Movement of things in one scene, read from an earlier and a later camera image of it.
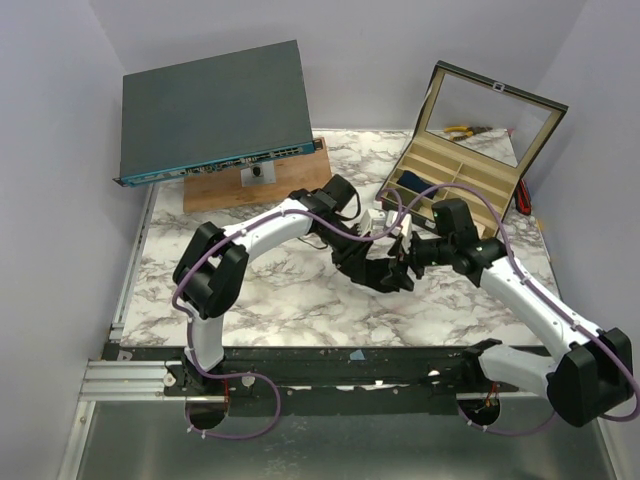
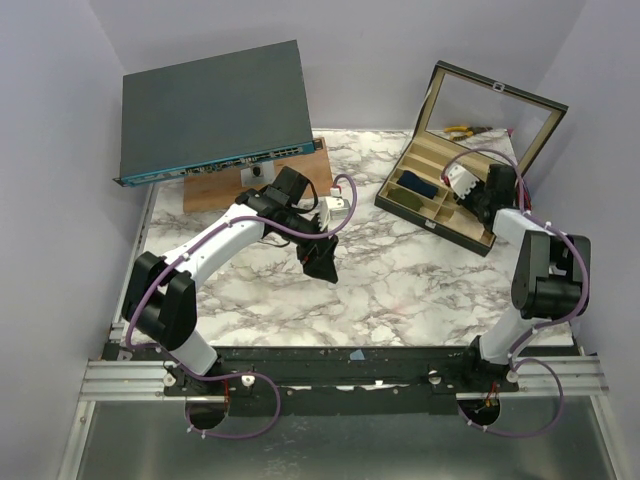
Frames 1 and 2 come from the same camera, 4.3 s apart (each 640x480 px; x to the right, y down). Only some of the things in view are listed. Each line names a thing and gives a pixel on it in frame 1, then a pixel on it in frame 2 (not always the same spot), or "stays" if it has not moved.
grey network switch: [222, 113] stays
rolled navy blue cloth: [417, 183] stays
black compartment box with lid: [471, 137] stays
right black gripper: [415, 256] → [473, 198]
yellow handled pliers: [470, 130] stays
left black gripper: [352, 260] → [317, 258]
